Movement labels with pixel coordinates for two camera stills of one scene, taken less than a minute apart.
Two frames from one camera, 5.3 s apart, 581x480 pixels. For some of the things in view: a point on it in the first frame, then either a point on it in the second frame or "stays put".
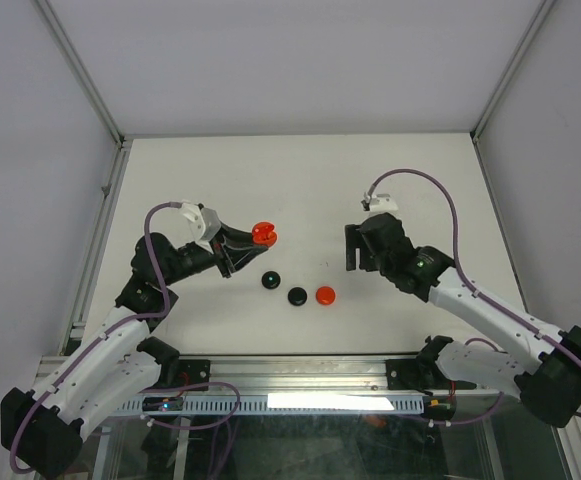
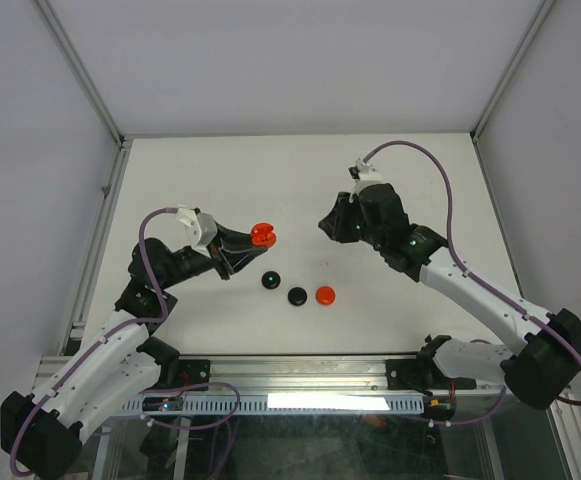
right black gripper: x=354 y=240 → x=334 y=223
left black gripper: x=234 y=239 stays put
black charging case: x=271 y=280 stays put
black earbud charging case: x=297 y=296 stays put
